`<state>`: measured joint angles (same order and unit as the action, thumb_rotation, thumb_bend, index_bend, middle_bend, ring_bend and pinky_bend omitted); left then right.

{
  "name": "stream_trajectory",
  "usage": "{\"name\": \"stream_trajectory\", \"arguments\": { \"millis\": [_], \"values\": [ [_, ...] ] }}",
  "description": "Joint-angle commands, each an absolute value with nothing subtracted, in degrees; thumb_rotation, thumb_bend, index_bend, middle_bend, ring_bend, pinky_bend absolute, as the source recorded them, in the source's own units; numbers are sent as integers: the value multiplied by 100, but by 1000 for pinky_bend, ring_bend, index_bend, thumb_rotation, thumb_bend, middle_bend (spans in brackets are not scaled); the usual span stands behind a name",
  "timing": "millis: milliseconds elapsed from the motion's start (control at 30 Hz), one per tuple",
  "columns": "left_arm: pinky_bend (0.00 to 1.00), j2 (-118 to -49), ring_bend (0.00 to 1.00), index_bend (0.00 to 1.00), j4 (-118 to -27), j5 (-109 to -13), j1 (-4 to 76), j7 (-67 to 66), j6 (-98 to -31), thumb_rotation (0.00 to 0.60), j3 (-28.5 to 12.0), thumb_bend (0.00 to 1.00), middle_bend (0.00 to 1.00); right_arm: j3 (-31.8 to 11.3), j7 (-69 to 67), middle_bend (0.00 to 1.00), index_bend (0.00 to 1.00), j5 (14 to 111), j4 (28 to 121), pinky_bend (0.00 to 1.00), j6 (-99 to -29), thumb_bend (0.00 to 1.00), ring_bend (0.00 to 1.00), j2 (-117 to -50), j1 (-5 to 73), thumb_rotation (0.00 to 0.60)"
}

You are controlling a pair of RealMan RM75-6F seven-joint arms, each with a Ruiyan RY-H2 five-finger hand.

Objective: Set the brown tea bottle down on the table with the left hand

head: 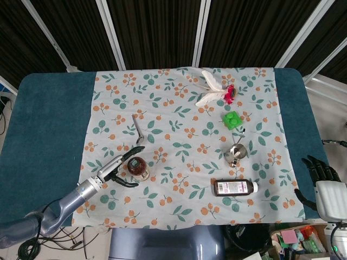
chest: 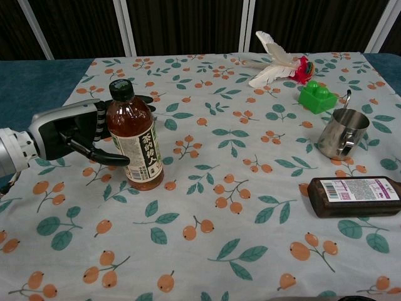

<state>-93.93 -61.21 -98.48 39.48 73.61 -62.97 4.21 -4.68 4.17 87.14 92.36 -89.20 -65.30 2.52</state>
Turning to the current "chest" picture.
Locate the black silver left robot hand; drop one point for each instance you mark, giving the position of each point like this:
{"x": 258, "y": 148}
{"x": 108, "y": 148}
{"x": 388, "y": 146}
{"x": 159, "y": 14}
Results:
{"x": 59, "y": 131}

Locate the brown tea bottle black cap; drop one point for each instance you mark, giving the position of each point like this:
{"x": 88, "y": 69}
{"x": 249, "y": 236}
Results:
{"x": 138, "y": 135}

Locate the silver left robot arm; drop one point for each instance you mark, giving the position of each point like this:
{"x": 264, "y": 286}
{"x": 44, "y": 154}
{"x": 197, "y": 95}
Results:
{"x": 11, "y": 150}

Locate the dark brown bottle white label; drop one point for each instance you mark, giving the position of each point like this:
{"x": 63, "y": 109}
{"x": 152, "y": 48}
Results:
{"x": 354, "y": 197}

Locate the white floral tablecloth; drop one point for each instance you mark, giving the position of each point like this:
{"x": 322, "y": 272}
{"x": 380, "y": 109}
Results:
{"x": 200, "y": 219}

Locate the white feather shuttlecock red base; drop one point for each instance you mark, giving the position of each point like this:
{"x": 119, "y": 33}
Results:
{"x": 275, "y": 67}

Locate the green toy building block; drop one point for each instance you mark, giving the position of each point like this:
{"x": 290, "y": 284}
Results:
{"x": 316, "y": 98}

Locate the stainless steel mug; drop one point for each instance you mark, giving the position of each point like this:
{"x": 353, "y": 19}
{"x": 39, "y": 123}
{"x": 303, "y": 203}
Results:
{"x": 343, "y": 133}

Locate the metal spoon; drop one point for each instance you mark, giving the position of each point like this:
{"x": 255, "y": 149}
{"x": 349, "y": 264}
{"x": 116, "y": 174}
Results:
{"x": 347, "y": 97}

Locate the white metal frame post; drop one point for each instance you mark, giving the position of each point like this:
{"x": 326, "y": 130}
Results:
{"x": 125, "y": 26}
{"x": 382, "y": 26}
{"x": 36, "y": 28}
{"x": 246, "y": 25}

